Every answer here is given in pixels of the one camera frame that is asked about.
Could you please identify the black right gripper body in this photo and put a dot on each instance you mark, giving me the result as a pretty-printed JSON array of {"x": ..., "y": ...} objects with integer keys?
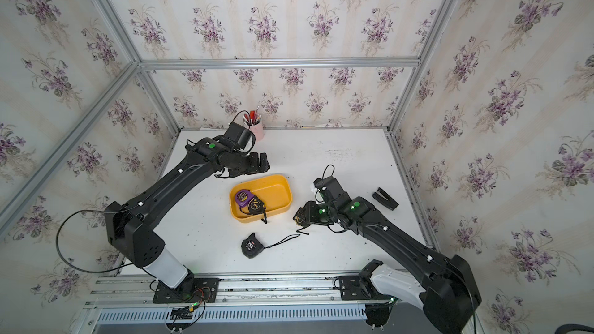
[{"x": 318, "y": 213}]

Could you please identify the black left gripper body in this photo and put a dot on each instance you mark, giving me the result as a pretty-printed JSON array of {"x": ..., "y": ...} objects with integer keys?
[{"x": 250, "y": 163}]

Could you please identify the black yellow tape measure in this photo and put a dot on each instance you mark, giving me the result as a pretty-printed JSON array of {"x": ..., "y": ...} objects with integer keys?
[
  {"x": 257, "y": 207},
  {"x": 302, "y": 221}
]

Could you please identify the purple tape measure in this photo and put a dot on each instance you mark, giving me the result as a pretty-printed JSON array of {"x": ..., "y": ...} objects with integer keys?
[{"x": 243, "y": 198}]

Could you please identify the yellow plastic storage box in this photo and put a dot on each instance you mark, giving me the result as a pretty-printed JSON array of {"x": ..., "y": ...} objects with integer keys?
[{"x": 274, "y": 191}]

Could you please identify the black tape measure with strap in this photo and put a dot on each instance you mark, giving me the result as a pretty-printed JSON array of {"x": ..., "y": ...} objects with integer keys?
[{"x": 251, "y": 246}]

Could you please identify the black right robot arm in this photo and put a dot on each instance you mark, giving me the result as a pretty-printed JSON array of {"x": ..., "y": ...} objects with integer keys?
[{"x": 443, "y": 288}]

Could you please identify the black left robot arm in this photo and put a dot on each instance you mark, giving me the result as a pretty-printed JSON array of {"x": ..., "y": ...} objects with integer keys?
[{"x": 130, "y": 227}]

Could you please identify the pink pen holder cup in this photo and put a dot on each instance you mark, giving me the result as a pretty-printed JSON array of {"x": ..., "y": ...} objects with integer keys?
[{"x": 258, "y": 131}]

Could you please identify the red pens in cup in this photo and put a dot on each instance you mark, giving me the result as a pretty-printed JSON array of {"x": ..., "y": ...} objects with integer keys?
[{"x": 252, "y": 118}]

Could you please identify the black stapler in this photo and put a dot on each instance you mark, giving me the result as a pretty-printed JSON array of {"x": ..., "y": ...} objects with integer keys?
[{"x": 383, "y": 198}]

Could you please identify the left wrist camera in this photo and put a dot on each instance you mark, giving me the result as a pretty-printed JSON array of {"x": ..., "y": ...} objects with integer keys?
[{"x": 239, "y": 136}]

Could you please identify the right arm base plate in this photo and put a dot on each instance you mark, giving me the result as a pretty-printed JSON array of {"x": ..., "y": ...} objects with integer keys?
[{"x": 359, "y": 287}]

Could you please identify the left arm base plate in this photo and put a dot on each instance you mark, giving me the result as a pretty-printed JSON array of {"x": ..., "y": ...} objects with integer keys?
[{"x": 188, "y": 292}]

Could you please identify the aluminium rail frame front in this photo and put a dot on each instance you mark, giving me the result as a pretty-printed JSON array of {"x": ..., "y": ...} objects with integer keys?
[{"x": 251, "y": 298}]

